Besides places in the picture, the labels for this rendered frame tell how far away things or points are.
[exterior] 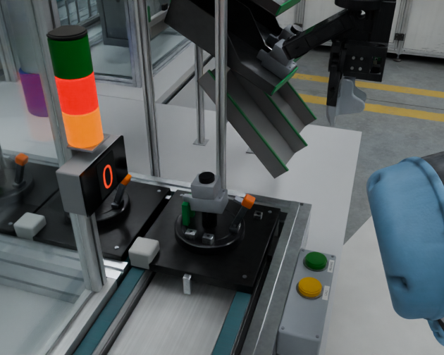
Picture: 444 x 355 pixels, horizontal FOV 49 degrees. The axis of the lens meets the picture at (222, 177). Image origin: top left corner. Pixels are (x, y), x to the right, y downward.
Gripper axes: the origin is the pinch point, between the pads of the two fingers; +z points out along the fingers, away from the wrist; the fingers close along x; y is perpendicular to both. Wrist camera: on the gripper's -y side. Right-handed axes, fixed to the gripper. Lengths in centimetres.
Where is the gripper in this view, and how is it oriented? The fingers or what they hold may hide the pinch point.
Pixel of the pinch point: (329, 117)
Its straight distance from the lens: 84.4
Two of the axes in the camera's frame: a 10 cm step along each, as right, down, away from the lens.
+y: 9.5, 1.7, -2.5
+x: 3.0, -5.2, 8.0
